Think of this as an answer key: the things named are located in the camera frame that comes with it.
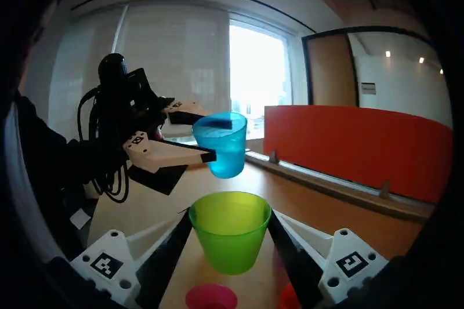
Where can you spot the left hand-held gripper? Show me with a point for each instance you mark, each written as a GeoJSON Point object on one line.
{"type": "Point", "coordinates": [117, 106]}

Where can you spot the blue plastic cup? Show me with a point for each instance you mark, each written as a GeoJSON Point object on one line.
{"type": "Point", "coordinates": [224, 149]}

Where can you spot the green plastic cup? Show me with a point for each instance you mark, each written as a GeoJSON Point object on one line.
{"type": "Point", "coordinates": [228, 240]}

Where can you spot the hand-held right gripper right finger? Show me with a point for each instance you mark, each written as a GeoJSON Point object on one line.
{"type": "Point", "coordinates": [344, 249]}

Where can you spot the red plastic cup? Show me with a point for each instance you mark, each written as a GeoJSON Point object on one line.
{"type": "Point", "coordinates": [289, 298]}

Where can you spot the red desk screen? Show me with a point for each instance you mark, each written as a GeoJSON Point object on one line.
{"type": "Point", "coordinates": [355, 146]}

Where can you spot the person's left forearm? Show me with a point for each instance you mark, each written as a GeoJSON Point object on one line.
{"type": "Point", "coordinates": [54, 149]}

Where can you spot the pink plastic cup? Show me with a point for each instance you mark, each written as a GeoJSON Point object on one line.
{"type": "Point", "coordinates": [211, 297]}

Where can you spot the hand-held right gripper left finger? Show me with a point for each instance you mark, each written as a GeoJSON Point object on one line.
{"type": "Point", "coordinates": [108, 251]}

